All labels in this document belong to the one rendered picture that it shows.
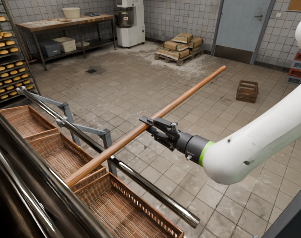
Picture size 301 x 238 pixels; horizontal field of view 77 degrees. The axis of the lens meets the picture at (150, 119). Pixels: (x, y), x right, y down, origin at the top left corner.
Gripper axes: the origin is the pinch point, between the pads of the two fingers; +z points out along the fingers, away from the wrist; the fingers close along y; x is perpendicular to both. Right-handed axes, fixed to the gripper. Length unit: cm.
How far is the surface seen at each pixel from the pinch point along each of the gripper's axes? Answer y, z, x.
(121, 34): 72, 401, 345
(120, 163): 3.4, -4.2, -19.7
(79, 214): -22, -25, -43
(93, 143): 2.9, 11.5, -19.6
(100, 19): 26, 410, 288
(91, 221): -22, -27, -42
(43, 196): -20, -17, -44
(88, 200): 56, 28, -24
